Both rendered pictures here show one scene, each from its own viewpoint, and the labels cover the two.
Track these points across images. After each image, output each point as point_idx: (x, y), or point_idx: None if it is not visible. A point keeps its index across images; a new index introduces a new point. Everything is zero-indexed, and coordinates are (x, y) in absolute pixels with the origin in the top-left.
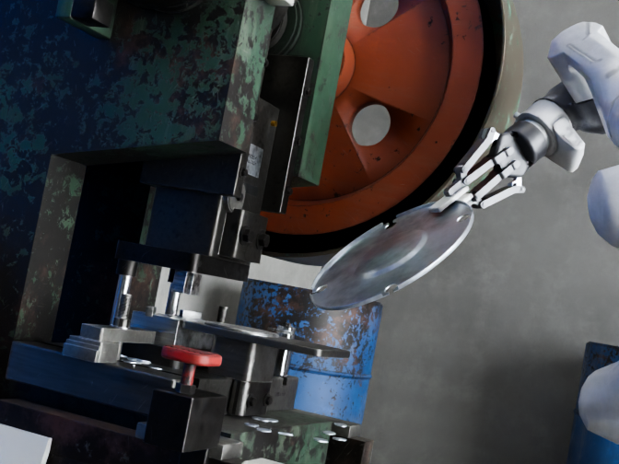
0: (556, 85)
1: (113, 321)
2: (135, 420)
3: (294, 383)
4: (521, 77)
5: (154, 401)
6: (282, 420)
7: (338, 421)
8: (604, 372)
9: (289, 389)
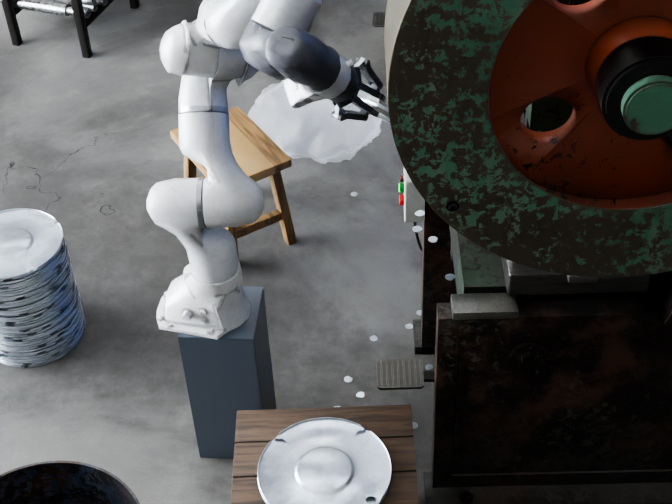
0: (318, 38)
1: None
2: None
3: (507, 272)
4: (388, 73)
5: None
6: (474, 244)
7: (467, 301)
8: (248, 176)
9: (506, 271)
